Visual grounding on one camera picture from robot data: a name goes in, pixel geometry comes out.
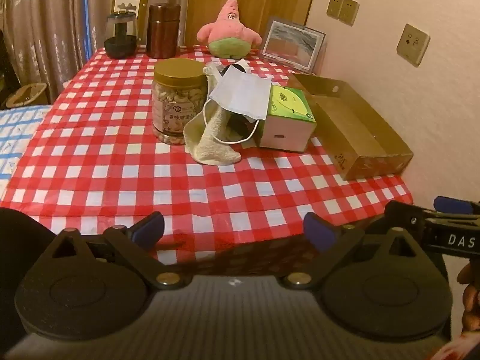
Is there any blue checked bedsheet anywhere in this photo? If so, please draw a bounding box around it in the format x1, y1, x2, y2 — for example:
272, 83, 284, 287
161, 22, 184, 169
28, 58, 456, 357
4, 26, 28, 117
0, 104, 53, 199

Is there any clear nut jar gold lid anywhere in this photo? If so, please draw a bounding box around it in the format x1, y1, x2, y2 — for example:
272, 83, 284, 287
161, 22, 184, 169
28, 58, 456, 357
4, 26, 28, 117
151, 59, 209, 146

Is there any white face mask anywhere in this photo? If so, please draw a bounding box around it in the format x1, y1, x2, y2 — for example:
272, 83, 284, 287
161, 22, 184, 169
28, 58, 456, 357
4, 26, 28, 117
202, 65, 272, 144

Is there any pale wooden chair back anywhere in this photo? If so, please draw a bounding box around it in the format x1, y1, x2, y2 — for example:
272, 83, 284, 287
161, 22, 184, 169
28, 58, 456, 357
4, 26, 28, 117
111, 0, 149, 46

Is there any cream terry towel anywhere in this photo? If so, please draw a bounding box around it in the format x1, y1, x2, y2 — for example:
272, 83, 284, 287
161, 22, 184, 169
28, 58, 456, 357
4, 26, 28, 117
183, 62, 242, 166

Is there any dark glass jar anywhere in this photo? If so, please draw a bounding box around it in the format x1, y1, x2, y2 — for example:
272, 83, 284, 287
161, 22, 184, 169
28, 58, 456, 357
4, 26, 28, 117
104, 11, 140, 59

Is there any person's right hand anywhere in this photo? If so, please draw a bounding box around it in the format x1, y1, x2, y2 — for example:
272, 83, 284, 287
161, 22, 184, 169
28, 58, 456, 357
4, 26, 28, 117
457, 262, 480, 336

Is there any brown cardboard box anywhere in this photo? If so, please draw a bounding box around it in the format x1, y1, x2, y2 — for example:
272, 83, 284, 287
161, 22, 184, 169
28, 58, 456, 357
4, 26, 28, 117
287, 73, 414, 181

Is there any red white checkered tablecloth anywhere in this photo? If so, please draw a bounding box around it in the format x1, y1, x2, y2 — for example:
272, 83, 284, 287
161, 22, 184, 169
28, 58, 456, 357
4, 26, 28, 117
0, 43, 415, 267

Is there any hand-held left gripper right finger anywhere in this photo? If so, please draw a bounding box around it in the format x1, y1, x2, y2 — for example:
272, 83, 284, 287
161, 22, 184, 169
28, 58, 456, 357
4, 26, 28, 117
279, 212, 447, 291

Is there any beige wall outlet plate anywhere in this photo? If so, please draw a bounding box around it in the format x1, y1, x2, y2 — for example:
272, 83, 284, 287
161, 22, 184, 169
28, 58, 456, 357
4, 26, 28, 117
396, 23, 431, 68

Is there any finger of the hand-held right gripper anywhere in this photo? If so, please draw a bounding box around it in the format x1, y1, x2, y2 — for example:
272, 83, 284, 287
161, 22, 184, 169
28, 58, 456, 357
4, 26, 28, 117
384, 200, 432, 235
434, 195, 480, 216

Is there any shiny grey curtain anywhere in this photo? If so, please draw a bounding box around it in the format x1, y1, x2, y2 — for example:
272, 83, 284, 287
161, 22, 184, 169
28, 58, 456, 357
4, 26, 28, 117
0, 0, 192, 100

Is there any green tissue box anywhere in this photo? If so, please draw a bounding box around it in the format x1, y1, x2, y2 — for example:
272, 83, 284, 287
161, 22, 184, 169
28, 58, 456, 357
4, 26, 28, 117
259, 84, 317, 153

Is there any pink starfish plush toy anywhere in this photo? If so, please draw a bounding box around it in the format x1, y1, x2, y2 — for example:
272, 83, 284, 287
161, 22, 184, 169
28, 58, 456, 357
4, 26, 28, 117
197, 0, 262, 60

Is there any clear framed sand picture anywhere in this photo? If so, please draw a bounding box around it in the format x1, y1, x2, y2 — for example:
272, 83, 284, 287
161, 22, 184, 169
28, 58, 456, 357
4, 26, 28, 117
260, 17, 327, 75

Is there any woven basket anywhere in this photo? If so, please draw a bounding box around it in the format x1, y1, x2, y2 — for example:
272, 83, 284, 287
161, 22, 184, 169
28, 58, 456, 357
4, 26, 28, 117
5, 82, 49, 109

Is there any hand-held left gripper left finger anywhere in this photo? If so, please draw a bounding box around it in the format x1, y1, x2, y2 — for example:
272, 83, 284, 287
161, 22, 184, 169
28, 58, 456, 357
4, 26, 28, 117
28, 212, 194, 291

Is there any brown wooden canister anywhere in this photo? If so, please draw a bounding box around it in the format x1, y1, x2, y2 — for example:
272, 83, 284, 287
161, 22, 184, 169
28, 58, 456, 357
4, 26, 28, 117
145, 3, 181, 59

